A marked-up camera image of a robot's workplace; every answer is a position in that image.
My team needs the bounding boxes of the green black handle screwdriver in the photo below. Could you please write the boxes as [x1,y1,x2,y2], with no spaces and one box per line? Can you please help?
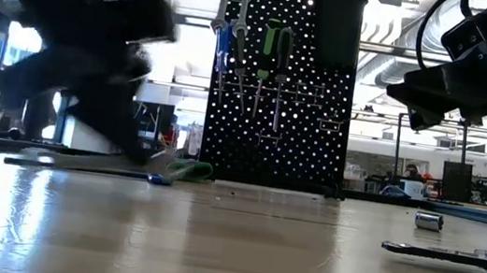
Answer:
[250,18,284,122]

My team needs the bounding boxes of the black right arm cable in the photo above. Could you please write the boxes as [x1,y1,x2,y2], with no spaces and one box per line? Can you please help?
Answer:
[411,0,478,77]

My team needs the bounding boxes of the black wire stripper pliers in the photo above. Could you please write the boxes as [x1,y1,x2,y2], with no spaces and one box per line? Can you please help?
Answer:
[378,228,487,273]

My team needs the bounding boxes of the black metal pegboard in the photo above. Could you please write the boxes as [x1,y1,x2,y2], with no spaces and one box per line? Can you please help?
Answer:
[196,0,368,198]

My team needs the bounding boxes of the blue handle screwdriver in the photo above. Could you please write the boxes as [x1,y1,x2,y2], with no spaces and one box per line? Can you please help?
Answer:
[208,22,236,106]

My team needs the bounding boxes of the blue handle hex key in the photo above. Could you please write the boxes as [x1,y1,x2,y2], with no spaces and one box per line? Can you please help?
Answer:
[2,152,175,189]

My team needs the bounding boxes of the white mug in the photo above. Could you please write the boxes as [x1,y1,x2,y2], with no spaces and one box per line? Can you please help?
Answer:
[397,177,428,202]

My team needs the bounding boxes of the black vertical post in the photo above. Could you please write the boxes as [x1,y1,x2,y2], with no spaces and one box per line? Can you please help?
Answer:
[21,93,60,144]

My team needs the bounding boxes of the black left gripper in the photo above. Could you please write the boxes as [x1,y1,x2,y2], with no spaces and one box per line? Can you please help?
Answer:
[0,26,167,165]

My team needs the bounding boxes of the person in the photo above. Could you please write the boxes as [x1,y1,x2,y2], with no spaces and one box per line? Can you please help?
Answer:
[400,162,425,182]

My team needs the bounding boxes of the chrome socket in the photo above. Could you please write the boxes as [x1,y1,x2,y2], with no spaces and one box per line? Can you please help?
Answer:
[412,209,446,234]

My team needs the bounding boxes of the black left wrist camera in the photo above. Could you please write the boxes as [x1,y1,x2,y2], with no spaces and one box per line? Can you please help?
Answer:
[125,0,182,51]

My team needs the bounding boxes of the wire double hook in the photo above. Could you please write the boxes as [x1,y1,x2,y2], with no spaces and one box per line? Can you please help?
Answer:
[253,127,287,151]

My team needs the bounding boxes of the small rectangular wire hook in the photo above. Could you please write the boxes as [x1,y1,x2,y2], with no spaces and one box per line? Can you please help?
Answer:
[318,117,344,135]

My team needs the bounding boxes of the wire ring tool rack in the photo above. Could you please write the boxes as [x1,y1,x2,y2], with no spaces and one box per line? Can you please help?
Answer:
[210,68,328,111]

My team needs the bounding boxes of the thin black metal stand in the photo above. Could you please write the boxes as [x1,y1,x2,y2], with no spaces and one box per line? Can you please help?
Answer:
[387,110,474,204]

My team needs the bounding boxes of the black pegboard storage bin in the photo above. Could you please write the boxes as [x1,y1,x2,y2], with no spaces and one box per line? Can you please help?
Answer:
[308,0,369,72]

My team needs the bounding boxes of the black computer tower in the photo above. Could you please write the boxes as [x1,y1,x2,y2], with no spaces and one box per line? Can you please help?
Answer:
[438,160,476,205]

